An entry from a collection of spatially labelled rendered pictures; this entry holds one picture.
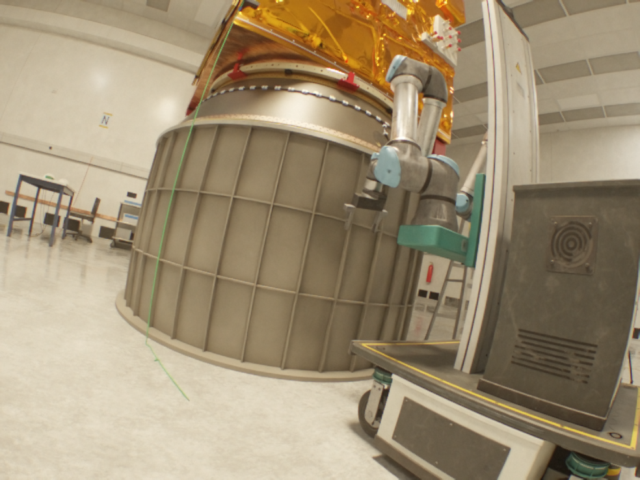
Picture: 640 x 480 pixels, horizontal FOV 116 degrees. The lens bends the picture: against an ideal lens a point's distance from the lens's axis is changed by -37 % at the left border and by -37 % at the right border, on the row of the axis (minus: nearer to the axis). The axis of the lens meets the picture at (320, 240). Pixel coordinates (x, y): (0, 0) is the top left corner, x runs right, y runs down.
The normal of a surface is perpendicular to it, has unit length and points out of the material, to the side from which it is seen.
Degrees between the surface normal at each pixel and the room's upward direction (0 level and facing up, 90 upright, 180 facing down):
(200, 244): 90
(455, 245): 90
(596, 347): 90
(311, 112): 62
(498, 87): 90
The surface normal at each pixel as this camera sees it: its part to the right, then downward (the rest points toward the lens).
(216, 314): -0.08, -0.09
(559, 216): -0.84, -0.21
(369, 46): 0.56, 0.04
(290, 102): 0.11, -0.52
